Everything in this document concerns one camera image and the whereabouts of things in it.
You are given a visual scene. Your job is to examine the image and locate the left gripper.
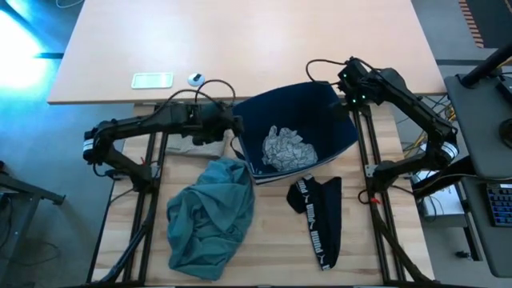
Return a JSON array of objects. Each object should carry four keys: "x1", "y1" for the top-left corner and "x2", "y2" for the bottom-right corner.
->
[{"x1": 187, "y1": 102, "x2": 245, "y2": 146}]

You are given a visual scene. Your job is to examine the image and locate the khaki shorts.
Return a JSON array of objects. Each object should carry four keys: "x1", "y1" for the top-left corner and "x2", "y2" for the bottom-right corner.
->
[{"x1": 165, "y1": 130, "x2": 237, "y2": 160}]

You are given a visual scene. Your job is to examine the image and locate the navy white striped fabric bin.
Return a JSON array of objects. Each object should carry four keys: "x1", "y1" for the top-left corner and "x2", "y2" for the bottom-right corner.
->
[{"x1": 231, "y1": 81, "x2": 360, "y2": 186}]

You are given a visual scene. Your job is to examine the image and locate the teal shirt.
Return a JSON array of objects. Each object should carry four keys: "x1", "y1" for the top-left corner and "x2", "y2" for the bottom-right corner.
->
[{"x1": 166, "y1": 157, "x2": 256, "y2": 281}]

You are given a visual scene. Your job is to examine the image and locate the navy Puma boxer briefs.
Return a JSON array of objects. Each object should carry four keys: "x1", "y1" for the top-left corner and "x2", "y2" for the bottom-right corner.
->
[{"x1": 286, "y1": 174, "x2": 343, "y2": 271}]

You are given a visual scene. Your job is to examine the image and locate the grey patterned garment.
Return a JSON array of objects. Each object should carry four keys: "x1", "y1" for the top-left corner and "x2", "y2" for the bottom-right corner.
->
[{"x1": 262, "y1": 125, "x2": 319, "y2": 173}]

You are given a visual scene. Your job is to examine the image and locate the light wooden desk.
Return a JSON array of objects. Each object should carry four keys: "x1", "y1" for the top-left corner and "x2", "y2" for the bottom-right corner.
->
[{"x1": 46, "y1": 0, "x2": 448, "y2": 106}]

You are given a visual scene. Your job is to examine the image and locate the black office desk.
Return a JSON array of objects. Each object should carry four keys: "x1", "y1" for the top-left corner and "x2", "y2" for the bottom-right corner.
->
[{"x1": 444, "y1": 74, "x2": 512, "y2": 279}]

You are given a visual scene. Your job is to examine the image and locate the white box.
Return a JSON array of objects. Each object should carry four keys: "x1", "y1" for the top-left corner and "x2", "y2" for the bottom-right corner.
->
[{"x1": 415, "y1": 171, "x2": 467, "y2": 229}]

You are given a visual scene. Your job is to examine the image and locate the black pole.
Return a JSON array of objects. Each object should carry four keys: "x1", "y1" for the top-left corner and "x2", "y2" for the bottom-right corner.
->
[{"x1": 459, "y1": 42, "x2": 512, "y2": 89}]

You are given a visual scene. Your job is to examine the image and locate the backlit keyboard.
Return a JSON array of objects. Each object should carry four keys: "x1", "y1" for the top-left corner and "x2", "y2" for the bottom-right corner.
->
[{"x1": 486, "y1": 183, "x2": 512, "y2": 228}]

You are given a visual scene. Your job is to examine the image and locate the grey metal table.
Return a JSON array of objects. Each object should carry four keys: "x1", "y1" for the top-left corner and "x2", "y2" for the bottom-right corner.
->
[{"x1": 0, "y1": 159, "x2": 67, "y2": 257}]

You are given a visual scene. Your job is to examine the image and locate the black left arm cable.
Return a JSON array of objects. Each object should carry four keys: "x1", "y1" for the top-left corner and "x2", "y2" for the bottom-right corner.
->
[{"x1": 159, "y1": 78, "x2": 237, "y2": 117}]

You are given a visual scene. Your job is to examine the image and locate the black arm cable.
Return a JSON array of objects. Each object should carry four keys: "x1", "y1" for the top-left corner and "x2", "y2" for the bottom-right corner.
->
[
  {"x1": 159, "y1": 78, "x2": 237, "y2": 117},
  {"x1": 306, "y1": 58, "x2": 347, "y2": 86}
]

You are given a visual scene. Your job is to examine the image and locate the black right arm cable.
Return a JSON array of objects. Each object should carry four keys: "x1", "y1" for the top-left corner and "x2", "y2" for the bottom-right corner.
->
[{"x1": 306, "y1": 58, "x2": 347, "y2": 86}]

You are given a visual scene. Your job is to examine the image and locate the black metal table frame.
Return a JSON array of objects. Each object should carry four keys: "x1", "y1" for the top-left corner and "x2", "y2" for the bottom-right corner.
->
[{"x1": 86, "y1": 102, "x2": 437, "y2": 288}]

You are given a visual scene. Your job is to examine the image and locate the yellow cable bundle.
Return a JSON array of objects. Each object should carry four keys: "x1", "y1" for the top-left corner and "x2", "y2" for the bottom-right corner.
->
[{"x1": 402, "y1": 99, "x2": 457, "y2": 159}]

